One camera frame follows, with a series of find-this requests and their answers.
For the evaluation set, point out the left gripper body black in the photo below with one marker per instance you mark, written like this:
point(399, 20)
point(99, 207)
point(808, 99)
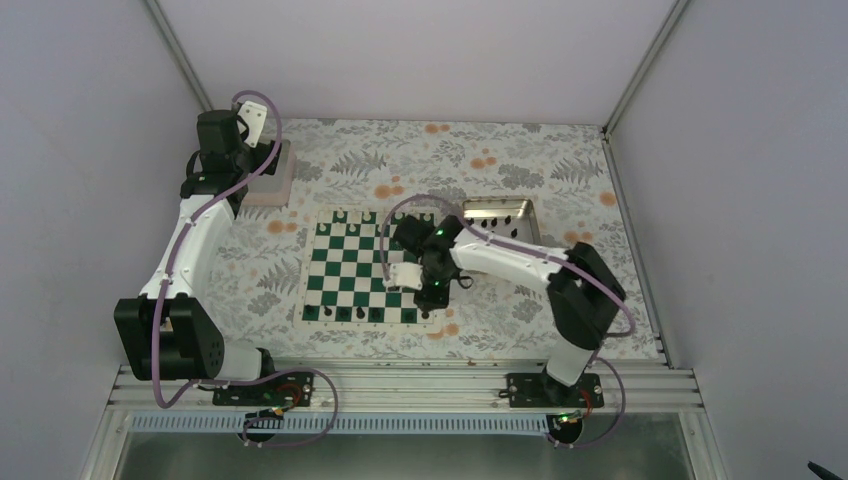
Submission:
point(243, 163)

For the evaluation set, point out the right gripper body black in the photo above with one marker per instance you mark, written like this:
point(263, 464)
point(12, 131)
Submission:
point(441, 293)

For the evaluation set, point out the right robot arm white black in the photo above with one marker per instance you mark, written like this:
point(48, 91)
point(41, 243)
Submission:
point(583, 294)

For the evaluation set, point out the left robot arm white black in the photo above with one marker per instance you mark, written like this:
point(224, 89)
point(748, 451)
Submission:
point(166, 331)

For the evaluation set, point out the pink white tray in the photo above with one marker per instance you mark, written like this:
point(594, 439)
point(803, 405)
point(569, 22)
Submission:
point(273, 188)

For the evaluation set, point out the tan metal tray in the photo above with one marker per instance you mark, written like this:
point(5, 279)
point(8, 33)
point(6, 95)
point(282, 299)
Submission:
point(511, 212)

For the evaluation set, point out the green white chessboard mat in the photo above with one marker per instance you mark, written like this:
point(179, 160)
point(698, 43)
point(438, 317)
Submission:
point(343, 269)

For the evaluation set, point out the floral patterned tablecloth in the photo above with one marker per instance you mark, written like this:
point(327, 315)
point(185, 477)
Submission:
point(253, 290)

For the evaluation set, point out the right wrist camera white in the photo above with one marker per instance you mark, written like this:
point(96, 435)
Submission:
point(404, 275)

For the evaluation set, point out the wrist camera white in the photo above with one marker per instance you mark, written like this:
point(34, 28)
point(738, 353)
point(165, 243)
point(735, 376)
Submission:
point(250, 121)
point(404, 275)

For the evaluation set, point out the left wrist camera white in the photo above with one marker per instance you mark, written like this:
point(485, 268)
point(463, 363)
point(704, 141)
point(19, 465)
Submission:
point(250, 121)

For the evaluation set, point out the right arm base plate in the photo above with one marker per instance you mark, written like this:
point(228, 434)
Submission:
point(538, 390)

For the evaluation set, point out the aluminium rail frame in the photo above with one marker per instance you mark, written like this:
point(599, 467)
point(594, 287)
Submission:
point(366, 396)

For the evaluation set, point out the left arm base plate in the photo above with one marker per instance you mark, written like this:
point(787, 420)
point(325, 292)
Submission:
point(286, 391)

